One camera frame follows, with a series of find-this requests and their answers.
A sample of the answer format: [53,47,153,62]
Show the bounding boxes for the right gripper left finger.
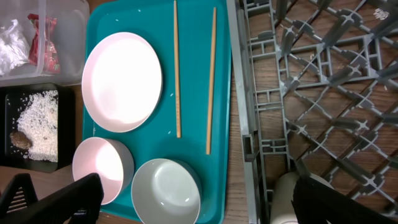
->
[1,173,104,224]

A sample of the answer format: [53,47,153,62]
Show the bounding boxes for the black plastic tray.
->
[1,83,75,173]

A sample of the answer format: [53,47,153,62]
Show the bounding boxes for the grey plastic dishwasher rack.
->
[226,0,397,223]

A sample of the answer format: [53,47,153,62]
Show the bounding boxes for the clear plastic bin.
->
[1,0,90,86]

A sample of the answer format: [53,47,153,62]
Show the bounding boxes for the brown food scraps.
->
[10,131,32,150]

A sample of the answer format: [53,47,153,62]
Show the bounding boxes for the red foil snack wrapper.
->
[27,14,60,73]

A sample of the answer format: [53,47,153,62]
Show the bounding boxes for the large white round plate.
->
[81,32,162,133]

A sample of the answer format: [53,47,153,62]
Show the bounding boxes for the white rice grains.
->
[12,90,58,162]

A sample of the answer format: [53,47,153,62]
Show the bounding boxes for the small pink bowl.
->
[72,137,135,205]

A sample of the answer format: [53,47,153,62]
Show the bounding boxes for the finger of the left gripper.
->
[1,173,38,215]

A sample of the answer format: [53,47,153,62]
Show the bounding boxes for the teal plastic serving tray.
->
[82,0,231,223]

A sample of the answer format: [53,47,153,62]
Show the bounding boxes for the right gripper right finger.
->
[292,176,397,224]

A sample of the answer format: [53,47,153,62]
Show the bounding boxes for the white paper napkin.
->
[1,19,30,76]

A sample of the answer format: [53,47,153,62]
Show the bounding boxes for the white plastic cup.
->
[269,172,335,224]

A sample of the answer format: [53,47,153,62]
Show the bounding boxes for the grey round bowl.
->
[131,158,202,224]

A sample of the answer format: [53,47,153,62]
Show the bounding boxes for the wooden chopstick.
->
[174,0,182,138]
[206,7,217,155]

